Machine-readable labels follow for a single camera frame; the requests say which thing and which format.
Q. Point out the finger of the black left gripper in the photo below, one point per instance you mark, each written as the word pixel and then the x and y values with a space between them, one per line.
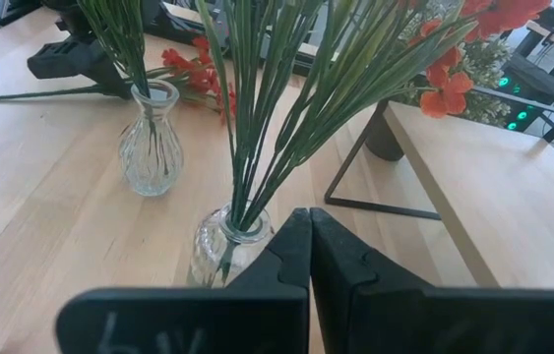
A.
pixel 70 61

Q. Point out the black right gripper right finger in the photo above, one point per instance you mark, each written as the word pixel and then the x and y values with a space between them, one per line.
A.
pixel 380 314

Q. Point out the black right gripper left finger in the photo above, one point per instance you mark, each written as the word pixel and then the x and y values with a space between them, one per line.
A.
pixel 257 314

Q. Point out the blue artificial flower bunch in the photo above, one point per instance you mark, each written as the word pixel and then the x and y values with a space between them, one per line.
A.
pixel 124 39

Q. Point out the ribbed glass jar vase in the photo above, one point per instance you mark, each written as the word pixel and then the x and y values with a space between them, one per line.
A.
pixel 217 246

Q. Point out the red artificial flower bunch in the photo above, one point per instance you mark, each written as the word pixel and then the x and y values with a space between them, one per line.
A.
pixel 193 74

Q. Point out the swirled bulbous glass vase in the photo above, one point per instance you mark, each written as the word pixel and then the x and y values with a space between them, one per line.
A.
pixel 151 157

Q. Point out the orange and white flower bunch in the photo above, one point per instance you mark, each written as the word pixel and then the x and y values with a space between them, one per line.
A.
pixel 276 123

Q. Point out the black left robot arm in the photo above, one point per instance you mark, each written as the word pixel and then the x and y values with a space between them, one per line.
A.
pixel 156 22

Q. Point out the green potted plant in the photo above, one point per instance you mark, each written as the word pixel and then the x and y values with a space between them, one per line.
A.
pixel 384 137

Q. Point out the black computer with green lights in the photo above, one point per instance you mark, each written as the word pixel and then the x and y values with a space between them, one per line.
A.
pixel 520 115

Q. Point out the wooden shelf with black frame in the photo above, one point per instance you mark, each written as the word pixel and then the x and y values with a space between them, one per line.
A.
pixel 503 196

